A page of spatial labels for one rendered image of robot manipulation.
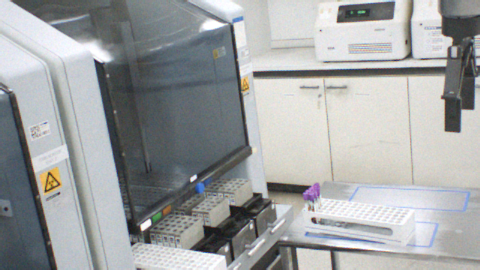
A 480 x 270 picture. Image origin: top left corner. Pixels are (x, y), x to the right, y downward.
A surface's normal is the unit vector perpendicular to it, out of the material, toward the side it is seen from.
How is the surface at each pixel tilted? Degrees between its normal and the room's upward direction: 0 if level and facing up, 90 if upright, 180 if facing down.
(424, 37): 90
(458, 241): 0
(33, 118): 90
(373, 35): 90
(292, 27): 90
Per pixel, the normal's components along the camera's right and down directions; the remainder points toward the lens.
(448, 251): -0.13, -0.95
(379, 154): -0.48, 0.31
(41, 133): 0.86, 0.04
